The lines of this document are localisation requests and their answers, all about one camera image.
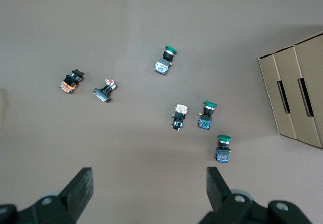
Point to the brown cardboard box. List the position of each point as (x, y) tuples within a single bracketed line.
[(271, 87)]

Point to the black square button red terminals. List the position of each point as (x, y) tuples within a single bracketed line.
[(102, 94)]

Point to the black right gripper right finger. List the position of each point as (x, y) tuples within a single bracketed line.
[(214, 183)]

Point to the green mushroom push button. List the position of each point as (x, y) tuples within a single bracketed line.
[(223, 150), (205, 121), (162, 65)]

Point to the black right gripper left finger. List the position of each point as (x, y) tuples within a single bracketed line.
[(80, 186)]

